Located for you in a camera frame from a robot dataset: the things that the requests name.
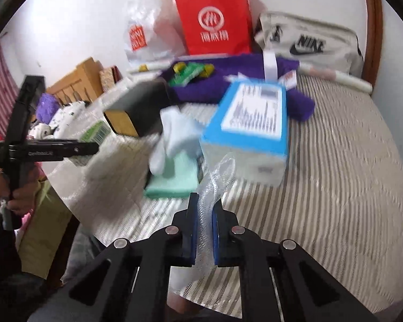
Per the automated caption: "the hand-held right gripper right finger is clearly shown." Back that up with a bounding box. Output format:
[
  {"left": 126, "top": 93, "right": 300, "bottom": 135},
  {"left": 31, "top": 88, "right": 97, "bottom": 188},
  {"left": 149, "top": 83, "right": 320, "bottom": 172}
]
[{"left": 211, "top": 201, "right": 378, "bottom": 322}]

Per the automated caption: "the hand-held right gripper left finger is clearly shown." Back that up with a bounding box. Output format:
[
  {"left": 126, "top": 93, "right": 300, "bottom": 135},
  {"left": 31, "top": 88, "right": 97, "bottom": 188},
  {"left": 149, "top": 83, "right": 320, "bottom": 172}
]
[{"left": 69, "top": 192, "right": 199, "bottom": 322}]

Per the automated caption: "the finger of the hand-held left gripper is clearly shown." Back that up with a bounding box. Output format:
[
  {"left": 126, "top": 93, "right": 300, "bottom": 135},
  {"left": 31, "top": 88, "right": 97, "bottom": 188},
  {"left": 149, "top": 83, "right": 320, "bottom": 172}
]
[{"left": 62, "top": 142, "right": 99, "bottom": 158}]

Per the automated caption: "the clear bubble wrap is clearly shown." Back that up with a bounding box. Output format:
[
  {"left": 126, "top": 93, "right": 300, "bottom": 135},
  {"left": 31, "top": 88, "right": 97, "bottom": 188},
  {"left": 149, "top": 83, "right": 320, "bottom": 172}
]
[{"left": 198, "top": 152, "right": 237, "bottom": 242}]

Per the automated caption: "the person's left hand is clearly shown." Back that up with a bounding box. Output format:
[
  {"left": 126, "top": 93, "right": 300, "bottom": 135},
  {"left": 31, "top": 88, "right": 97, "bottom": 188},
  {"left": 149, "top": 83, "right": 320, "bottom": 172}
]
[{"left": 0, "top": 171, "right": 41, "bottom": 215}]

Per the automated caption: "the green packet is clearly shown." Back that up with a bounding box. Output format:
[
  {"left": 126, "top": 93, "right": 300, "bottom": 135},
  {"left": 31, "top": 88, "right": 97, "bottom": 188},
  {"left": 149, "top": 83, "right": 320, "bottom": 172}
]
[
  {"left": 79, "top": 121, "right": 113, "bottom": 166},
  {"left": 170, "top": 63, "right": 205, "bottom": 86}
]

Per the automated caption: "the white black plush toy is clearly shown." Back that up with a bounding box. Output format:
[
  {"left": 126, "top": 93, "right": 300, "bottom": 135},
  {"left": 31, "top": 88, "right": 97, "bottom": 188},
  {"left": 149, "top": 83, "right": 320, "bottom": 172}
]
[{"left": 28, "top": 122, "right": 54, "bottom": 140}]

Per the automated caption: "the white floral pillow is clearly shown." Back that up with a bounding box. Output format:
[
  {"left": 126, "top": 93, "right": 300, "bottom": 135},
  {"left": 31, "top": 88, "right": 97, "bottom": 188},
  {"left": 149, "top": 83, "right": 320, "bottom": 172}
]
[{"left": 50, "top": 102, "right": 88, "bottom": 138}]

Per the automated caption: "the red striped cloth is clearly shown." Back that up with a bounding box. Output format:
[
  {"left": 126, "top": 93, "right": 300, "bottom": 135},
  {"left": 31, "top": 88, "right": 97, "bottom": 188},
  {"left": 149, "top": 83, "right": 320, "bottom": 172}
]
[{"left": 0, "top": 40, "right": 21, "bottom": 145}]

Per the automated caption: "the mint green cloth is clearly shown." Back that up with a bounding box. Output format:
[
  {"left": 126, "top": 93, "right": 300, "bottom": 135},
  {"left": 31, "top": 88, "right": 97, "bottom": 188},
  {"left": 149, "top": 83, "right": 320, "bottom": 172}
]
[{"left": 144, "top": 152, "right": 200, "bottom": 199}]

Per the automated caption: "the dark green book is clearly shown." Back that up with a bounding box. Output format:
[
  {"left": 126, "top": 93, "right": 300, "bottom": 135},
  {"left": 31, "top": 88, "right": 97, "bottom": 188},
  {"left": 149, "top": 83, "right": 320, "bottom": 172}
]
[{"left": 102, "top": 77, "right": 170, "bottom": 138}]

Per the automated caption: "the wooden headboard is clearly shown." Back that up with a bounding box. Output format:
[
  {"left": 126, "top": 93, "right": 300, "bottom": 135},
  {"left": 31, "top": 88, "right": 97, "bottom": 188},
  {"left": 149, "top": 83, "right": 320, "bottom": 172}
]
[{"left": 47, "top": 57, "right": 105, "bottom": 106}]

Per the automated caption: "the white sock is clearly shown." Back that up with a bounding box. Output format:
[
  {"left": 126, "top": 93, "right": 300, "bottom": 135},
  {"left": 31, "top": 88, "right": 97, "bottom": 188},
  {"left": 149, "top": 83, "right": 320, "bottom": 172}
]
[{"left": 149, "top": 105, "right": 204, "bottom": 177}]

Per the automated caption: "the person's plaid pants leg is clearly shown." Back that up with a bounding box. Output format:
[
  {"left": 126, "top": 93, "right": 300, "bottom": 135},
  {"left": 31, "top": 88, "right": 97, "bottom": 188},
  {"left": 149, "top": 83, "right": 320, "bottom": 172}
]
[{"left": 20, "top": 225, "right": 242, "bottom": 322}]

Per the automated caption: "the blue cardboard box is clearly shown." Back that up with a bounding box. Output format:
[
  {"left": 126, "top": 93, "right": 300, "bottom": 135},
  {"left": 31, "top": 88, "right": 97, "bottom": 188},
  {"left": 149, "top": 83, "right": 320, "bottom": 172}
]
[{"left": 200, "top": 80, "right": 291, "bottom": 186}]

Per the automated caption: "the striped bed quilt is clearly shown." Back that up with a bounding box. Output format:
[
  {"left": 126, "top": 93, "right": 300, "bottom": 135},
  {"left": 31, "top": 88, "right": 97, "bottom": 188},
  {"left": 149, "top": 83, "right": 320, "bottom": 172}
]
[{"left": 52, "top": 70, "right": 403, "bottom": 319}]

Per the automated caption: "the white plastic shopping bag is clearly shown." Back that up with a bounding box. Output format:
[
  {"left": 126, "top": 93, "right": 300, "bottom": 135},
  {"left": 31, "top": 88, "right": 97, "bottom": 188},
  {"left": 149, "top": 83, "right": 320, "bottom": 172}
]
[{"left": 123, "top": 0, "right": 189, "bottom": 69}]

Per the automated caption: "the purple plush cloth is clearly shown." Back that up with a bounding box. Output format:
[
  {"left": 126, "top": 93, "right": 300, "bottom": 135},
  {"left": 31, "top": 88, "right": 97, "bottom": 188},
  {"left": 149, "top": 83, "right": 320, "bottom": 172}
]
[{"left": 159, "top": 53, "right": 315, "bottom": 121}]

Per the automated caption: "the small red white packet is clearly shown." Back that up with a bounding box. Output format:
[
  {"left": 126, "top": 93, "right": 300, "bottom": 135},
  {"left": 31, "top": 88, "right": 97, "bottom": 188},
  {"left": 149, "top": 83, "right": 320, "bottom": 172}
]
[{"left": 282, "top": 70, "right": 298, "bottom": 89}]

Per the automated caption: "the white sponge block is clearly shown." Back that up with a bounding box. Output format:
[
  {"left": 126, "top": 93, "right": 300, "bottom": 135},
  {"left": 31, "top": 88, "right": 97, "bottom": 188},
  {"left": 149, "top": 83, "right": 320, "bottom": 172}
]
[{"left": 264, "top": 51, "right": 278, "bottom": 81}]

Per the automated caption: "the red paper bag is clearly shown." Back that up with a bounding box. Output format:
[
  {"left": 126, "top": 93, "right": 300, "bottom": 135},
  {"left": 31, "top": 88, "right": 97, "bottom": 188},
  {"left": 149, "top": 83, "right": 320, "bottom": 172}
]
[{"left": 174, "top": 0, "right": 254, "bottom": 56}]

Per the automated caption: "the rolled white plastic sheet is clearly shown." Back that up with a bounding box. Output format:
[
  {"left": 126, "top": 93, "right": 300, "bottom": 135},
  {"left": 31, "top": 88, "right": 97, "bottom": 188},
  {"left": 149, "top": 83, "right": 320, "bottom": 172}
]
[{"left": 299, "top": 62, "right": 373, "bottom": 93}]

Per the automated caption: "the white canvas tote bag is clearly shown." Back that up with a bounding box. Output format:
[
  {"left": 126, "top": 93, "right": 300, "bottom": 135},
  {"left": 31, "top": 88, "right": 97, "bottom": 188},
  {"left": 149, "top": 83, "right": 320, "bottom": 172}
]
[{"left": 253, "top": 12, "right": 365, "bottom": 76}]

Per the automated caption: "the brown wooden door frame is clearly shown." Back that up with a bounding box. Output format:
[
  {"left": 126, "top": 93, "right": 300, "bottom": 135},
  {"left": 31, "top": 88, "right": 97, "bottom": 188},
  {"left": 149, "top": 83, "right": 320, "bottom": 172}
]
[{"left": 363, "top": 0, "right": 383, "bottom": 88}]

